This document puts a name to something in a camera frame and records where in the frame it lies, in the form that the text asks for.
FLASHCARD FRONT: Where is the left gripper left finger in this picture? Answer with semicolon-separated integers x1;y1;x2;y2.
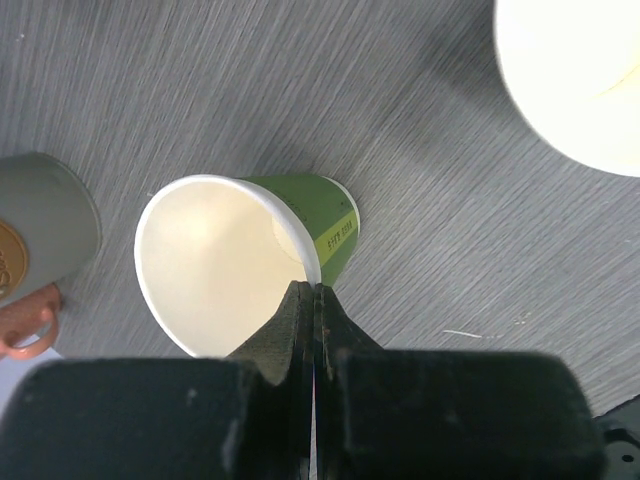
1;282;314;479

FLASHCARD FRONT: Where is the green paper cup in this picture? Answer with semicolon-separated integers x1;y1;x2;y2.
493;1;639;177
134;174;361;357

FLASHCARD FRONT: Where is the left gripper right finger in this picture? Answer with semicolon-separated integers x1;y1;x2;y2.
314;286;605;479

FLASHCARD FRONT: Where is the grey mug orange logo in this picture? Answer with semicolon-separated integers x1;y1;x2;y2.
1;152;101;360

